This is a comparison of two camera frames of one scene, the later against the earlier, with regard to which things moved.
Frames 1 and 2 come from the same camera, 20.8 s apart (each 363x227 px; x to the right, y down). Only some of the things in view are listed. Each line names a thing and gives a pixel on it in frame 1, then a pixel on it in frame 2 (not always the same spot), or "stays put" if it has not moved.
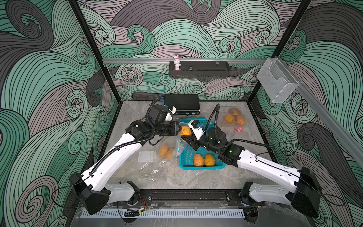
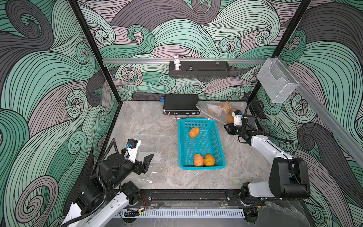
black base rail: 190,196 stays put
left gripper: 172,125 -> 143,167
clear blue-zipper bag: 169,147 -> 222,110
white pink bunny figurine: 176,61 stays put
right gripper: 194,143 -> 229,129
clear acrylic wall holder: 276,80 stays put
